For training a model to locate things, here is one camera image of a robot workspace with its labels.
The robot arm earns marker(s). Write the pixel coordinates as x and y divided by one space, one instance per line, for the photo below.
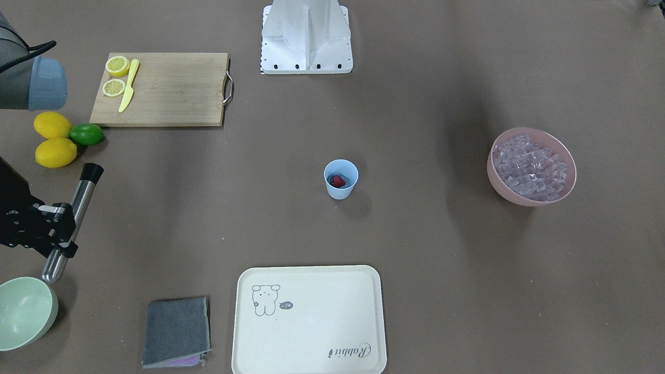
31 82

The lemon slice lower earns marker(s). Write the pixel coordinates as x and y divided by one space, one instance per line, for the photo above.
113 87

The yellow lemon lower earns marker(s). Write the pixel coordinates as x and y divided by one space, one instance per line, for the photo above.
55 152

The light blue plastic cup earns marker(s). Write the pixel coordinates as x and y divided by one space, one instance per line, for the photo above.
349 172

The pink bowl of ice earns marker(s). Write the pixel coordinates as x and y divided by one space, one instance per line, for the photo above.
531 167

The mint green bowl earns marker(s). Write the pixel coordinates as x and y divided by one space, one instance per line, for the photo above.
29 308

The yellow lemon upper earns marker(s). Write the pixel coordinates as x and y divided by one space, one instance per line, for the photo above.
52 125

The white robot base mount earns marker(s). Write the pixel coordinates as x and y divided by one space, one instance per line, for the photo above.
306 37

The cream rabbit tray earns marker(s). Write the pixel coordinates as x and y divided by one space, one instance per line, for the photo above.
309 319

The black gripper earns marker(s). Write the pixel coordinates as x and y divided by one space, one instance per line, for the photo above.
14 215

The red strawberry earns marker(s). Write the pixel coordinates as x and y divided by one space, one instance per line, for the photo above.
337 181

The steel muddler black tip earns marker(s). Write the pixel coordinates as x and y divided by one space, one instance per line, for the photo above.
65 250

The yellow lemon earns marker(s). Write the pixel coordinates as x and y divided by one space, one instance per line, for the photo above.
52 125
55 152

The lemon slice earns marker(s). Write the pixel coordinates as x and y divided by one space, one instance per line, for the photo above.
113 87
117 66

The grey folded cloth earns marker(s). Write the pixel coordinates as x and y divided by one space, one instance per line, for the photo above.
177 333

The green lime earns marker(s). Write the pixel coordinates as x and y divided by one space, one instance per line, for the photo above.
86 134

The lemon slice upper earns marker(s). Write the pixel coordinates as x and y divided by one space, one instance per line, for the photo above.
117 66

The yellow plastic knife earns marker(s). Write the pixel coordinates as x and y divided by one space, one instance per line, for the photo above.
129 90

